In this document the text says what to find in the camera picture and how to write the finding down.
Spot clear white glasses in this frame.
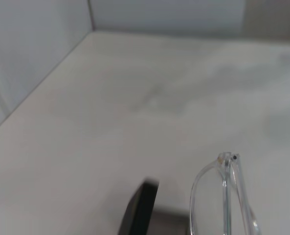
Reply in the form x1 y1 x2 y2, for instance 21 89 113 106
189 151 262 235

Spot black glasses case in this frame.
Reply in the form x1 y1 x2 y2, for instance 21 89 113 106
117 180 192 235

